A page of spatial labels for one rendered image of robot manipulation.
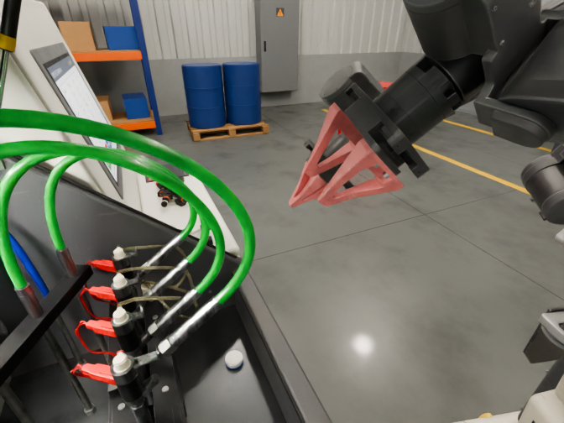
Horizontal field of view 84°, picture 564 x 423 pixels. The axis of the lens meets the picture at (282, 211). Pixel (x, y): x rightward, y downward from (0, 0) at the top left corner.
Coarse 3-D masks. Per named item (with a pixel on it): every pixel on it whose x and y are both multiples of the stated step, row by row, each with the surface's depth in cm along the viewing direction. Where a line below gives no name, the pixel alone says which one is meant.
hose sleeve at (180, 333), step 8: (208, 304) 40; (216, 304) 40; (200, 312) 40; (208, 312) 40; (216, 312) 41; (192, 320) 40; (200, 320) 40; (176, 328) 41; (184, 328) 40; (192, 328) 40; (176, 336) 40; (184, 336) 40; (176, 344) 40
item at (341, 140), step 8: (344, 136) 48; (304, 144) 51; (312, 144) 49; (328, 144) 51; (336, 144) 49; (344, 144) 48; (328, 152) 49; (336, 168) 48; (344, 184) 51; (352, 184) 53
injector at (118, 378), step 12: (132, 360) 40; (132, 372) 39; (120, 384) 39; (132, 384) 40; (144, 384) 42; (156, 384) 42; (132, 396) 40; (144, 396) 42; (132, 408) 43; (144, 408) 44; (144, 420) 44
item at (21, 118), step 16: (0, 112) 23; (16, 112) 23; (32, 112) 24; (48, 112) 24; (48, 128) 24; (64, 128) 25; (80, 128) 25; (96, 128) 26; (112, 128) 26; (128, 144) 27; (144, 144) 28; (160, 144) 29; (176, 160) 30; (192, 160) 31; (208, 176) 32; (224, 192) 33; (240, 208) 35; (240, 224) 37; (240, 272) 40; (224, 288) 41
